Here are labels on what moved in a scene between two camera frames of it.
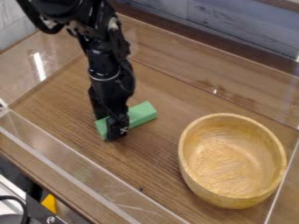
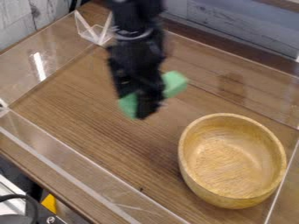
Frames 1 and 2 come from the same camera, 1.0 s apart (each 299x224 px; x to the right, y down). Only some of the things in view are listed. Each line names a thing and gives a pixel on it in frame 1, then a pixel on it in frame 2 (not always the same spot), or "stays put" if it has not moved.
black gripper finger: [100, 109] → [124, 84]
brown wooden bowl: [231, 160] stays put
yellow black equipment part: [49, 202] stays put
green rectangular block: [140, 113] → [175, 84]
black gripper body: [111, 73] → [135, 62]
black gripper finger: [116, 125] → [148, 101]
